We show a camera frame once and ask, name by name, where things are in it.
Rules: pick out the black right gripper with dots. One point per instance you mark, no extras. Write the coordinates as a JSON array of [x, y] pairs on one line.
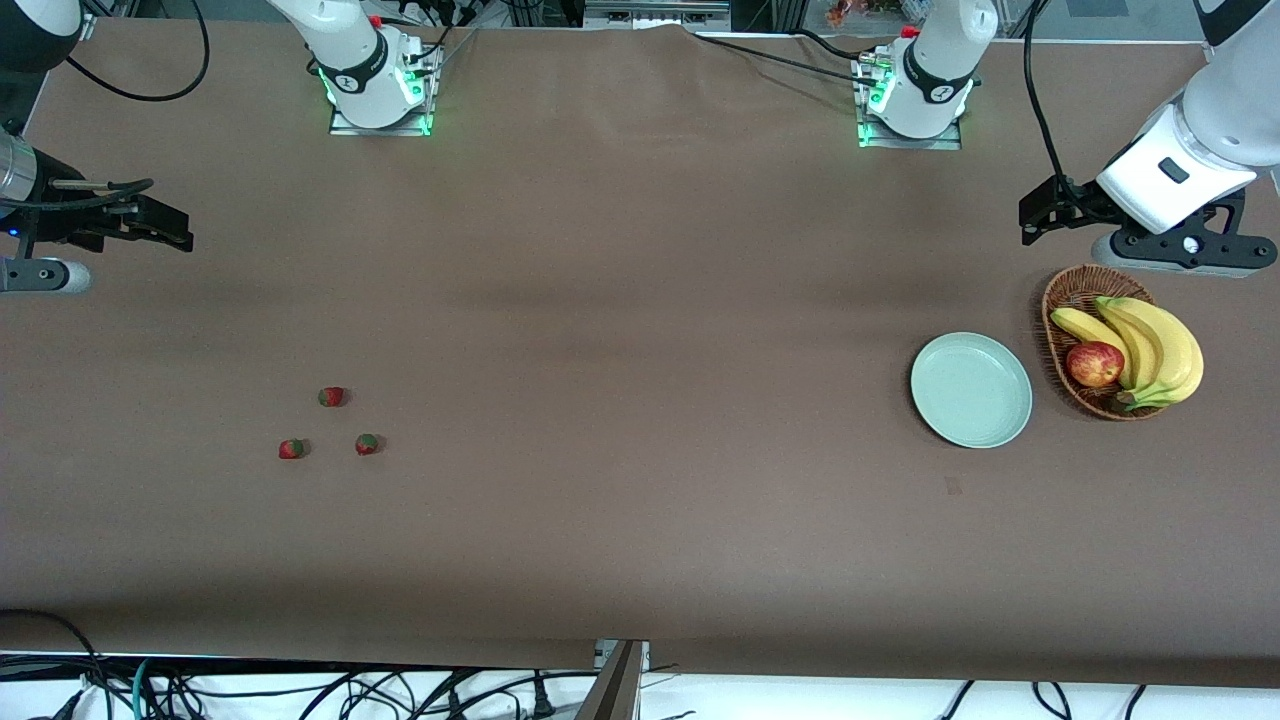
[[68, 216]]

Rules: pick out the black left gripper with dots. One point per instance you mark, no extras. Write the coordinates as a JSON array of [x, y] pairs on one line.
[[1082, 208]]

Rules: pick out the red strawberry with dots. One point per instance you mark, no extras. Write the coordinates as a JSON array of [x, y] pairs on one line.
[[291, 449], [367, 444], [331, 397]]

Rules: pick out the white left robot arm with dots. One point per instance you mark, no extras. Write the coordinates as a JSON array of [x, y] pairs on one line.
[[940, 50]]

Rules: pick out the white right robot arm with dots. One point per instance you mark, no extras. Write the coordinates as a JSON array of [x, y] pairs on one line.
[[350, 50]]

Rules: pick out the pale green round plate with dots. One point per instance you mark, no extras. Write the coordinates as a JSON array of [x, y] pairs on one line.
[[970, 390]]

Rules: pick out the brown wicker basket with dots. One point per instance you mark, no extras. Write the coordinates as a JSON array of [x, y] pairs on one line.
[[1075, 295]]

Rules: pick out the red apple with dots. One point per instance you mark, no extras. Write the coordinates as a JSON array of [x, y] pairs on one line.
[[1094, 364]]

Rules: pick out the yellow banana bunch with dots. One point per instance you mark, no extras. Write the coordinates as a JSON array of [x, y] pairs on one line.
[[1165, 345]]

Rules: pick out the brown table cloth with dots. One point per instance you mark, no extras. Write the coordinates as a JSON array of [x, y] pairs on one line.
[[640, 300]]

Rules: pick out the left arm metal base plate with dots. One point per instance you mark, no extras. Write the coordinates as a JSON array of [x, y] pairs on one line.
[[945, 138]]

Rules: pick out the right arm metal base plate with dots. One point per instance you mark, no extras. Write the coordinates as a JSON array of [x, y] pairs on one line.
[[425, 95]]

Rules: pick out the silver aluminium frame bar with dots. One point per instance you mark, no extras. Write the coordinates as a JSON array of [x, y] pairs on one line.
[[655, 12]]

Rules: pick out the brown post with bracket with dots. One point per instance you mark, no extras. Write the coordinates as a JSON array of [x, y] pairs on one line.
[[612, 690]]

